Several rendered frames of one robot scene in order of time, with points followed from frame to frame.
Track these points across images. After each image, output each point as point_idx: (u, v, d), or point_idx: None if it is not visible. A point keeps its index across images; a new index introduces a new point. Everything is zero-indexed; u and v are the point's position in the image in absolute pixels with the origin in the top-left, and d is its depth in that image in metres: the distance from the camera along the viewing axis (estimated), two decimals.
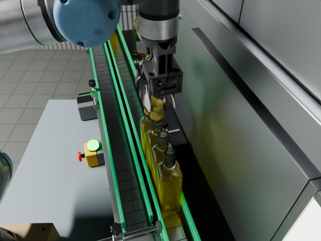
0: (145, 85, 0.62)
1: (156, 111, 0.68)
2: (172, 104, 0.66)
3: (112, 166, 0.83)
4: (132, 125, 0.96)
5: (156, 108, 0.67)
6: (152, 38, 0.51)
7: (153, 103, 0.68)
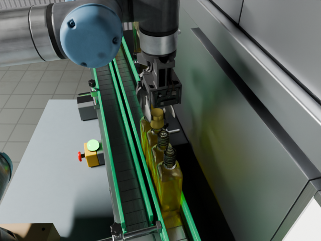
0: (146, 96, 0.64)
1: (157, 120, 0.70)
2: (171, 113, 0.68)
3: (112, 166, 0.83)
4: (132, 125, 0.96)
5: (156, 117, 0.70)
6: (152, 53, 0.53)
7: (153, 112, 0.71)
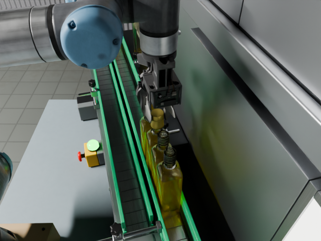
0: (146, 96, 0.65)
1: (157, 120, 0.70)
2: (171, 114, 0.68)
3: (112, 166, 0.83)
4: (132, 125, 0.96)
5: (156, 118, 0.70)
6: (153, 54, 0.53)
7: (154, 112, 0.71)
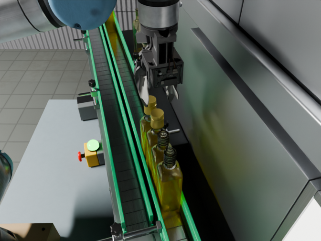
0: (144, 76, 0.61)
1: (157, 120, 0.70)
2: (175, 95, 0.64)
3: (112, 166, 0.83)
4: (132, 125, 0.96)
5: (156, 118, 0.70)
6: (152, 26, 0.49)
7: (154, 112, 0.71)
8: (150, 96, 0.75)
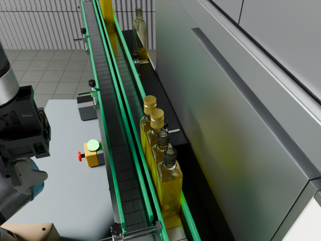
0: (16, 164, 0.47)
1: (157, 120, 0.70)
2: None
3: (112, 166, 0.83)
4: (132, 125, 0.96)
5: (156, 118, 0.70)
6: (13, 96, 0.39)
7: (154, 112, 0.71)
8: (150, 96, 0.75)
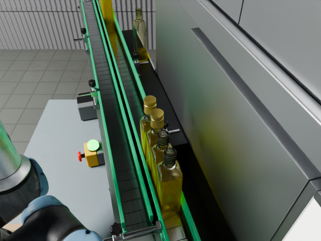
0: None
1: (157, 120, 0.70)
2: None
3: (112, 166, 0.83)
4: (132, 125, 0.96)
5: (156, 118, 0.70)
6: None
7: (154, 112, 0.71)
8: (150, 96, 0.75)
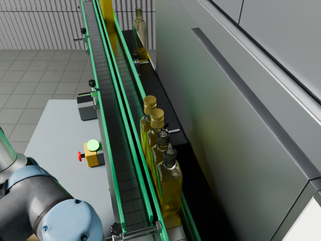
0: None
1: (157, 120, 0.70)
2: None
3: (112, 166, 0.83)
4: (132, 125, 0.96)
5: (156, 118, 0.70)
6: None
7: (154, 112, 0.71)
8: (150, 96, 0.75)
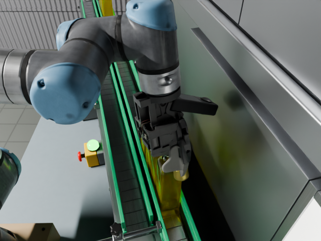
0: None
1: None
2: (171, 169, 0.58)
3: (112, 166, 0.83)
4: (132, 125, 0.96)
5: None
6: (140, 84, 0.51)
7: None
8: None
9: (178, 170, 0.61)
